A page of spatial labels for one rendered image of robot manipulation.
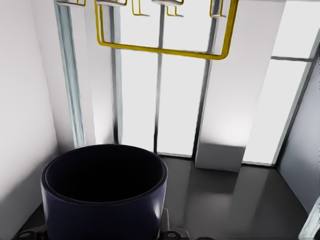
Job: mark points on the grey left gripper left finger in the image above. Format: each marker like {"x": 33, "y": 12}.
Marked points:
{"x": 32, "y": 234}

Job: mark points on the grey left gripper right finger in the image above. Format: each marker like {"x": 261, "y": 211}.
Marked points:
{"x": 172, "y": 233}

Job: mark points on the dark blue cup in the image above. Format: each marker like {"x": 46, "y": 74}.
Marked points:
{"x": 100, "y": 217}

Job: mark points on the grey window bar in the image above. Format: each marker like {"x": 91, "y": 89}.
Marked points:
{"x": 158, "y": 100}
{"x": 117, "y": 100}

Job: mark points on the silver frame post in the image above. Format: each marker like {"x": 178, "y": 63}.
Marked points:
{"x": 312, "y": 222}
{"x": 72, "y": 87}

